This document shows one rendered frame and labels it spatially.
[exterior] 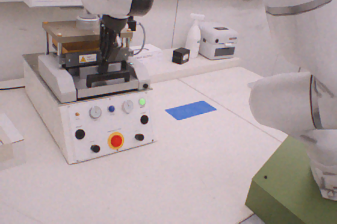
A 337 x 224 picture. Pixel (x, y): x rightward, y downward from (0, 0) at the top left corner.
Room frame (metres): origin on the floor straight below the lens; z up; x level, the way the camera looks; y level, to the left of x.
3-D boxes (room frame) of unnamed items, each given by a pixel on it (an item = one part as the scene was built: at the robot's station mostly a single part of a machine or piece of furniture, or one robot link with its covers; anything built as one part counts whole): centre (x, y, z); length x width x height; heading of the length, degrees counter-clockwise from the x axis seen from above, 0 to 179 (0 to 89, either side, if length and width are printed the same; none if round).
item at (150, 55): (1.71, 0.18, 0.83); 0.23 x 0.12 x 0.07; 135
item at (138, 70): (1.20, 0.16, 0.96); 0.26 x 0.05 x 0.07; 38
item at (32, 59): (1.21, 0.34, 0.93); 0.46 x 0.35 x 0.01; 38
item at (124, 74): (1.03, 0.20, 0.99); 0.15 x 0.02 x 0.04; 128
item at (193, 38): (1.93, -0.10, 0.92); 0.09 x 0.08 x 0.25; 89
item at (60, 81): (1.04, 0.38, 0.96); 0.25 x 0.05 x 0.07; 38
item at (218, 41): (2.04, -0.23, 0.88); 0.25 x 0.20 x 0.17; 35
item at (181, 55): (1.81, -0.04, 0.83); 0.09 x 0.06 x 0.07; 150
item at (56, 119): (1.18, 0.30, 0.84); 0.53 x 0.37 x 0.17; 38
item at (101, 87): (1.14, 0.29, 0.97); 0.30 x 0.22 x 0.08; 38
